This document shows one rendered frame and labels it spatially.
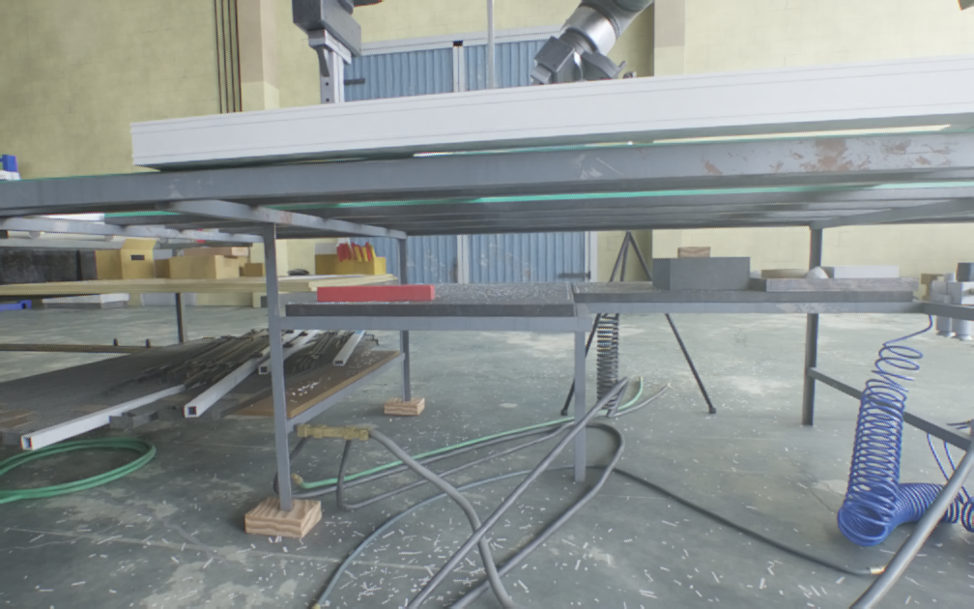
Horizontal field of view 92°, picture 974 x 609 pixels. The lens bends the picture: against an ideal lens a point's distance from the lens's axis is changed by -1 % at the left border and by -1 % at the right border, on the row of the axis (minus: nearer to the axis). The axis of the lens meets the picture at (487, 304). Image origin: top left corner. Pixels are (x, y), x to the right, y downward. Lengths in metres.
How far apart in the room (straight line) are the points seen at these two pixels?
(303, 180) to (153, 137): 0.27
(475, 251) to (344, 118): 6.58
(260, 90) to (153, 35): 2.54
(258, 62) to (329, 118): 7.99
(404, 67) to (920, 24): 7.00
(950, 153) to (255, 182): 1.02
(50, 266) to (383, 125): 2.11
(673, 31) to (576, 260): 3.26
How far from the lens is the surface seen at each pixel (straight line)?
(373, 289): 1.27
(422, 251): 7.54
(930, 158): 0.89
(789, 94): 0.78
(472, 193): 1.01
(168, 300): 9.94
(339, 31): 0.86
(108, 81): 11.06
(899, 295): 1.72
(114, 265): 2.53
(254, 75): 8.78
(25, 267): 2.65
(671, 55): 7.50
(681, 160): 0.77
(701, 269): 1.58
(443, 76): 7.90
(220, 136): 0.92
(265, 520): 1.45
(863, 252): 8.34
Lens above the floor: 0.69
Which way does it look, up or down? 5 degrees down
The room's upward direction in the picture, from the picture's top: 1 degrees counter-clockwise
